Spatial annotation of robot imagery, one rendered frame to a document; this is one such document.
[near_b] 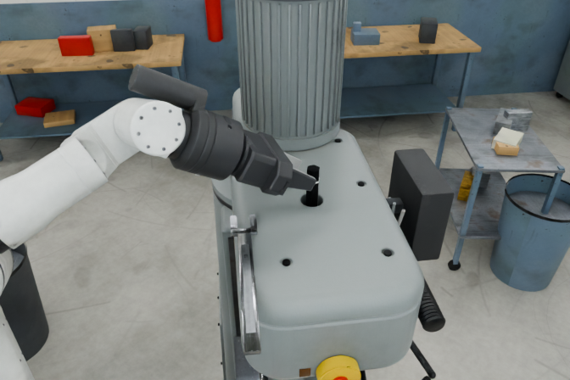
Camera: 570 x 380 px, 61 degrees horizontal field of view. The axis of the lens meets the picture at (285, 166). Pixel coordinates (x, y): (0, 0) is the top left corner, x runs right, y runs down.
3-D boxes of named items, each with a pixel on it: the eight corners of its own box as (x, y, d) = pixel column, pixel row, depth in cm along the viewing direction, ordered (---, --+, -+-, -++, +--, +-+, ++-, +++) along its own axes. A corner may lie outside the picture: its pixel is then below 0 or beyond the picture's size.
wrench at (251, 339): (270, 354, 54) (270, 349, 54) (235, 357, 54) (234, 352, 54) (255, 217, 75) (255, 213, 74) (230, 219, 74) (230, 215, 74)
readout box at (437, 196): (444, 259, 120) (461, 192, 108) (409, 263, 119) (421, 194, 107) (416, 210, 136) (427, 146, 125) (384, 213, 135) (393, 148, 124)
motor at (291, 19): (349, 148, 92) (365, -29, 75) (244, 155, 90) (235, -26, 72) (328, 103, 109) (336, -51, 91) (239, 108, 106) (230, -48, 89)
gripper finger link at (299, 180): (306, 192, 74) (273, 181, 71) (317, 174, 73) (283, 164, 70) (310, 197, 73) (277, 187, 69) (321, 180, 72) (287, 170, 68)
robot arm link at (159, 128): (209, 181, 60) (120, 157, 54) (181, 168, 70) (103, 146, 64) (237, 95, 61) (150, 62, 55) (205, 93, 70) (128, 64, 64)
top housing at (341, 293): (422, 370, 70) (442, 294, 62) (243, 391, 68) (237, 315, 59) (347, 185, 109) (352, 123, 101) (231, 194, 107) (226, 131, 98)
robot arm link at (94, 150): (187, 134, 61) (95, 198, 57) (166, 127, 69) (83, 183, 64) (159, 89, 58) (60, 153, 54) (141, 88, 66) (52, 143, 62)
